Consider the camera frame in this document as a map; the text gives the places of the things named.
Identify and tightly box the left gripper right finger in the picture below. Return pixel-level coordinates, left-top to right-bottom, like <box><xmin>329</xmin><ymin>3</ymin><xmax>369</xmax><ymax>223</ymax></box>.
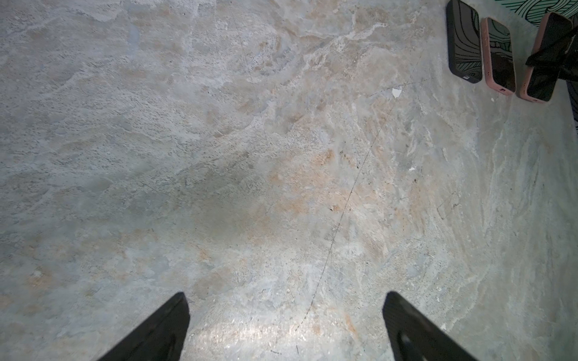
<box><xmin>382</xmin><ymin>291</ymin><xmax>476</xmax><ymax>361</ymax></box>

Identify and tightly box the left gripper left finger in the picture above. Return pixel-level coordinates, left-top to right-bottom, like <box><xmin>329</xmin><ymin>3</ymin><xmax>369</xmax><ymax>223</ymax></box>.
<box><xmin>99</xmin><ymin>292</ymin><xmax>191</xmax><ymax>361</ymax></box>

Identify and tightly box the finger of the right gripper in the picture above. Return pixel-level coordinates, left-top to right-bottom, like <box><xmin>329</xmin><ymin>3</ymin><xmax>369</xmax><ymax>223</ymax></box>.
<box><xmin>525</xmin><ymin>26</ymin><xmax>577</xmax><ymax>69</ymax></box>
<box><xmin>558</xmin><ymin>58</ymin><xmax>578</xmax><ymax>82</ymax></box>

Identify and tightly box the black phone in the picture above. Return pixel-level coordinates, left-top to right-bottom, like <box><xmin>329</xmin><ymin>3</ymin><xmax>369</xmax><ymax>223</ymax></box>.
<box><xmin>487</xmin><ymin>17</ymin><xmax>516</xmax><ymax>95</ymax></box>
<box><xmin>446</xmin><ymin>0</ymin><xmax>484</xmax><ymax>85</ymax></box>
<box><xmin>525</xmin><ymin>13</ymin><xmax>574</xmax><ymax>102</ymax></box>

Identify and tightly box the pink phone case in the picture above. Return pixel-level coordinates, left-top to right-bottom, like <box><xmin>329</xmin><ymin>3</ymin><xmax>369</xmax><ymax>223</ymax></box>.
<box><xmin>480</xmin><ymin>17</ymin><xmax>503</xmax><ymax>94</ymax></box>
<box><xmin>517</xmin><ymin>11</ymin><xmax>574</xmax><ymax>105</ymax></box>

